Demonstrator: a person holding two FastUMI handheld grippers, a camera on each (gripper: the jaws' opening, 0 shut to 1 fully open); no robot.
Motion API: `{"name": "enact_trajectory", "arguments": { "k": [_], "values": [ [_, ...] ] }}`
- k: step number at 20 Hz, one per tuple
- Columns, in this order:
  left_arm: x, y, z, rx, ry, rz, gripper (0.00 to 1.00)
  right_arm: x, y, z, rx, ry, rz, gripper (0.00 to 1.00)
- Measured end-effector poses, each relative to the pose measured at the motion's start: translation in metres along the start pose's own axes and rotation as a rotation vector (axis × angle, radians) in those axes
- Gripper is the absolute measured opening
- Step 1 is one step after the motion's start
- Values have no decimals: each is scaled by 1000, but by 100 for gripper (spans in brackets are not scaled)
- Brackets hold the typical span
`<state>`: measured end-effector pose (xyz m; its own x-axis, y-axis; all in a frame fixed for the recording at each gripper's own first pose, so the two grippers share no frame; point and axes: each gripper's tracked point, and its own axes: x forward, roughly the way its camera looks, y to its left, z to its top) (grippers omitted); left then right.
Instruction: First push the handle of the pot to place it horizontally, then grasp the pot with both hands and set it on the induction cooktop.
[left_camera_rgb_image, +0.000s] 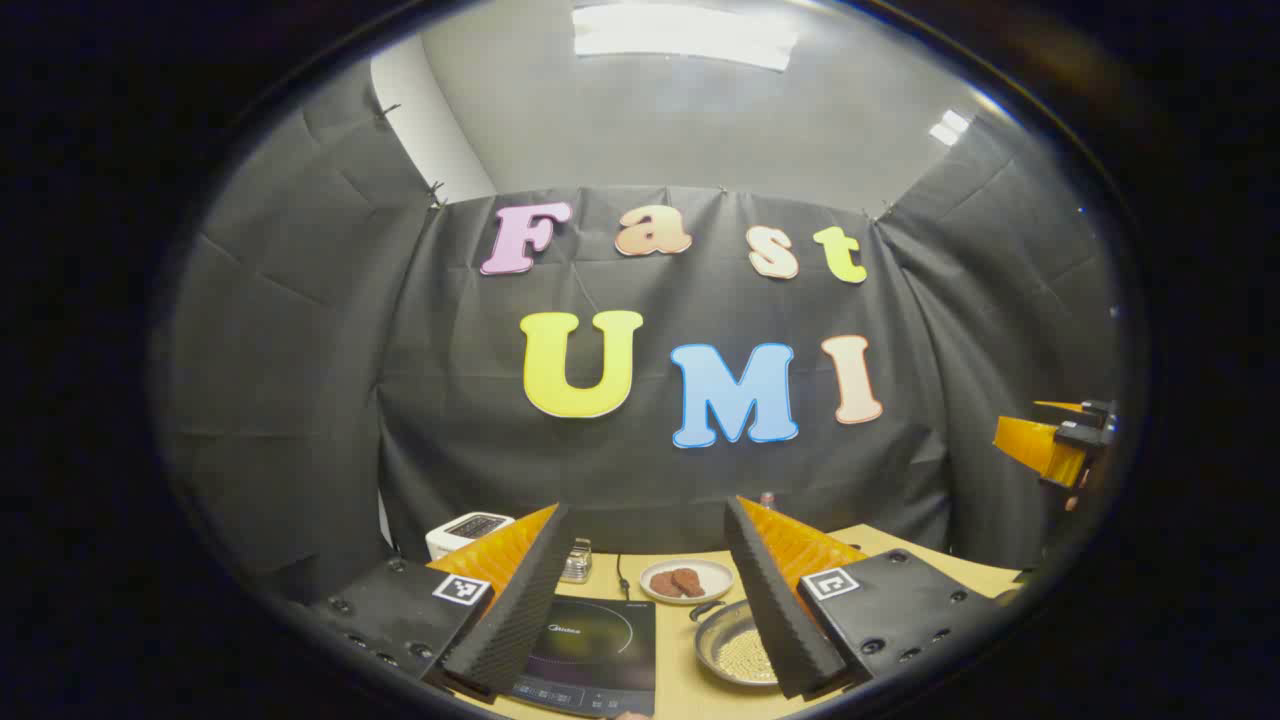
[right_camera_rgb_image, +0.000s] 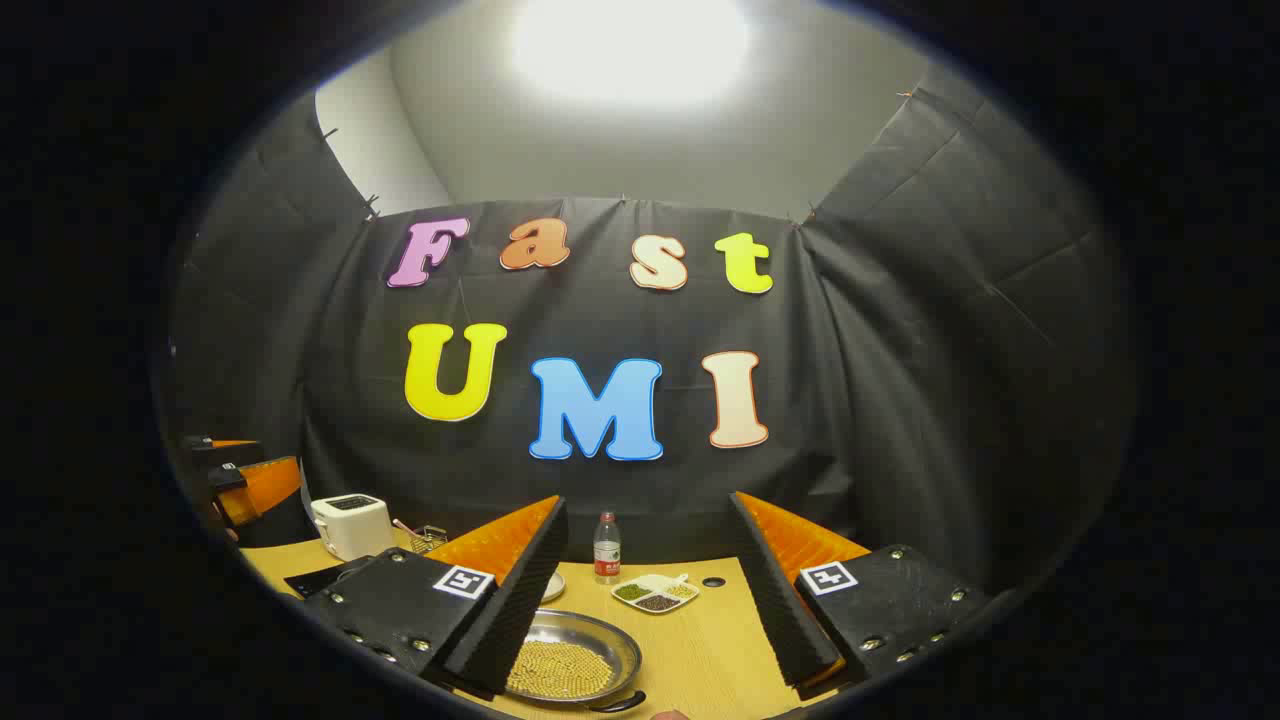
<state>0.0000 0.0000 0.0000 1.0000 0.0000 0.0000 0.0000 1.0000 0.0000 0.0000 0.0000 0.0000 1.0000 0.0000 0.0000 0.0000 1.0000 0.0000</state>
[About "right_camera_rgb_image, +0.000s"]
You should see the white divided dish of beans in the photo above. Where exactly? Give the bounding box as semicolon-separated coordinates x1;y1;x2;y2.
611;573;701;614

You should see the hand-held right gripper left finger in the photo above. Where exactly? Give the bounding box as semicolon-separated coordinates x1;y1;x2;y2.
303;495;569;701

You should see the steel pot with black handle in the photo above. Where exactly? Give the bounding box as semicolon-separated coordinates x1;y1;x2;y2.
506;608;647;714

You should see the clear water bottle red label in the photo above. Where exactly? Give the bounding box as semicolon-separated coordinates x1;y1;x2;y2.
593;512;622;585

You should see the pile of yellow soybeans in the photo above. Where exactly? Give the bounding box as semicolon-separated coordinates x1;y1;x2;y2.
508;640;614;699

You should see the black induction cooktop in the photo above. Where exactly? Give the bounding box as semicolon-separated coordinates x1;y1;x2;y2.
283;555;377;600

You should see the black backdrop cloth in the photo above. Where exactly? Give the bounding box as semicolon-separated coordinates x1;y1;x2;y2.
165;65;1136;601

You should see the white toaster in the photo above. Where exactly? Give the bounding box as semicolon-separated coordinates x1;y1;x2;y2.
311;493;397;562

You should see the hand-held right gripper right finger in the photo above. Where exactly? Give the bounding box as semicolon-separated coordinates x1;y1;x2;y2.
728;490;991;693

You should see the ceiling light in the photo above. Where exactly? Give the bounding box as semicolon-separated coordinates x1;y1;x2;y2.
510;0;751;106

